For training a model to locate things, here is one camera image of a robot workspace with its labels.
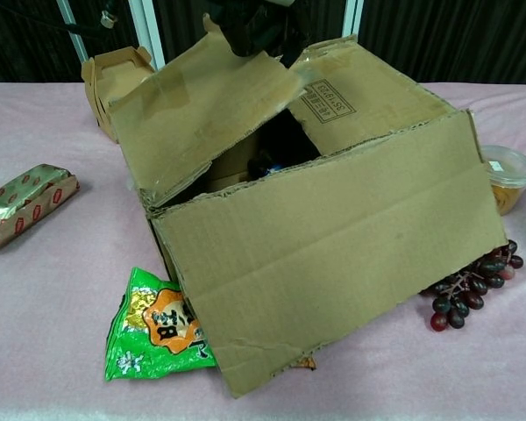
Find clear jar orange contents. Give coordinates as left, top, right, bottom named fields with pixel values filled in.
left=480, top=144, right=526, bottom=217

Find pink table cloth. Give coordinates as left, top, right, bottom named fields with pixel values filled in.
left=0, top=81, right=526, bottom=421

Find small kraft gable box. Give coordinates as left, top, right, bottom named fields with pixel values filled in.
left=81, top=46, right=159, bottom=144

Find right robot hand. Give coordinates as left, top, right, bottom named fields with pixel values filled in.
left=209, top=0, right=311, bottom=69

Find dark red grape bunch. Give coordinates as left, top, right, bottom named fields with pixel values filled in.
left=420, top=239, right=525, bottom=332

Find white frame post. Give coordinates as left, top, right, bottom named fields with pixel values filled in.
left=129, top=0, right=168, bottom=71
left=54, top=0, right=92, bottom=83
left=341, top=0, right=366, bottom=44

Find green snack bag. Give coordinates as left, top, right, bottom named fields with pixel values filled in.
left=103, top=266, right=317, bottom=382

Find gold foil snack packet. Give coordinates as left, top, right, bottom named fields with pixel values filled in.
left=0, top=163, right=81, bottom=255

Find dark bottle blue label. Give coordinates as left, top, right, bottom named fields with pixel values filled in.
left=247, top=148, right=287, bottom=180

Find large cardboard shipping box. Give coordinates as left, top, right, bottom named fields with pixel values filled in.
left=107, top=12, right=509, bottom=399

